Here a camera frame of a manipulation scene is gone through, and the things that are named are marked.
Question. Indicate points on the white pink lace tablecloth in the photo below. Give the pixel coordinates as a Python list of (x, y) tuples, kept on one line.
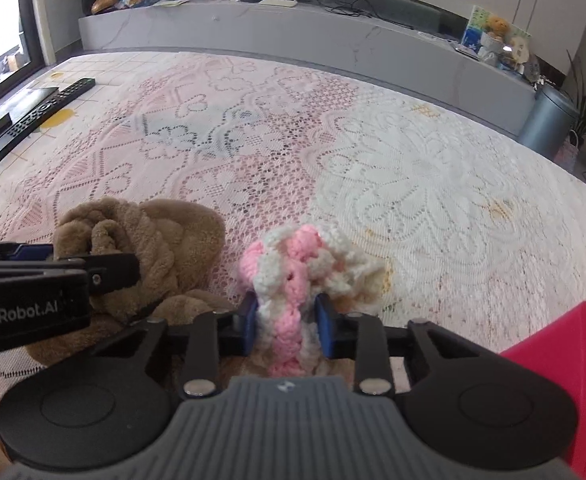
[(373, 160)]

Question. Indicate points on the black remote control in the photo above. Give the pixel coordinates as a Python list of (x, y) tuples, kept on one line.
[(48, 107)]

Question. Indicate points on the pink white crocheted flower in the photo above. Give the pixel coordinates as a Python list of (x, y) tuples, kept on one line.
[(293, 260)]

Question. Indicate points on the white marble tv console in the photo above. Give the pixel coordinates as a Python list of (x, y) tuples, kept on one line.
[(323, 35)]

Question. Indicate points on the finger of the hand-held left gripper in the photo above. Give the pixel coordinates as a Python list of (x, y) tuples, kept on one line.
[(13, 251), (113, 272)]

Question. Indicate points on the brown wooden ornament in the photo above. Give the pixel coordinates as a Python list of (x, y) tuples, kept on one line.
[(105, 2)]

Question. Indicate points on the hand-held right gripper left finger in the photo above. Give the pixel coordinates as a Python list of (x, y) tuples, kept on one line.
[(249, 325)]

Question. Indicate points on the pink gift box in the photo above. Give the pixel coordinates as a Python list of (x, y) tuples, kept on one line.
[(573, 360)]

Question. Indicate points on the grey round trash can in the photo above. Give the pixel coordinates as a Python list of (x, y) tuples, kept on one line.
[(548, 120)]

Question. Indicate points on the brown plush towel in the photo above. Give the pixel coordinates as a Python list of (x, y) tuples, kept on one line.
[(173, 240)]

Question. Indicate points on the black flat set-top box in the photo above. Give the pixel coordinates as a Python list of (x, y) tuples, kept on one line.
[(23, 102)]

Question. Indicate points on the brown teddy bear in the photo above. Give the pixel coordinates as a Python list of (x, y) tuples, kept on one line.
[(498, 25)]

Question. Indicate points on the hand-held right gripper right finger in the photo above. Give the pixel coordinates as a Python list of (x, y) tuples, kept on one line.
[(325, 327)]

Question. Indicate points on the white figurine ornament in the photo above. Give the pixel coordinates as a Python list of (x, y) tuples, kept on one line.
[(520, 52)]

